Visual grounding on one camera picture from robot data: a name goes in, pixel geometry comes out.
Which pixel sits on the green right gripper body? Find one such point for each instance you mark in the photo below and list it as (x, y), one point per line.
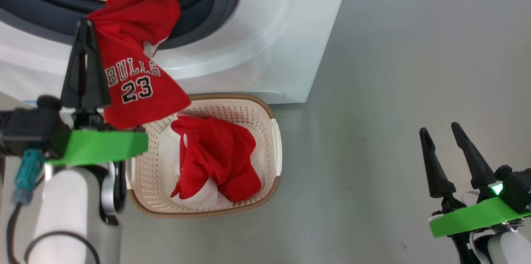
(473, 218)

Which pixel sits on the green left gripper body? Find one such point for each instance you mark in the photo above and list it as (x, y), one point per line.
(99, 147)

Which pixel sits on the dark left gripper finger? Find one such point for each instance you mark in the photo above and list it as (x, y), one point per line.
(97, 89)
(74, 85)

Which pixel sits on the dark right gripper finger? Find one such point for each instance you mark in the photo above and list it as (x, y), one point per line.
(475, 164)
(435, 172)

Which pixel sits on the red Bulls 23 jersey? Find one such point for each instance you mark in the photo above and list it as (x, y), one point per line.
(132, 27)

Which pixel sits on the red and white garment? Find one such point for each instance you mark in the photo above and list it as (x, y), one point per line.
(215, 156)

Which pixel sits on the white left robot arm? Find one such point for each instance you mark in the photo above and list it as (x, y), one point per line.
(66, 206)

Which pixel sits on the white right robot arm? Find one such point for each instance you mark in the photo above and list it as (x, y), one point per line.
(504, 249)

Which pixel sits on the cream perforated laundry basket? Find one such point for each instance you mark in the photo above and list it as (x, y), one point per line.
(265, 131)

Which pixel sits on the white front-load washing machine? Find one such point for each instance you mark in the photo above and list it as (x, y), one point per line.
(269, 48)

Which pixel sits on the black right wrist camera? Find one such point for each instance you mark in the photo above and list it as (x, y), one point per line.
(518, 189)

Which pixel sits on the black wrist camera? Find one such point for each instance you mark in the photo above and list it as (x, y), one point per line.
(29, 127)
(518, 189)

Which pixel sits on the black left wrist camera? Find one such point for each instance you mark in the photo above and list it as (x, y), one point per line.
(29, 127)

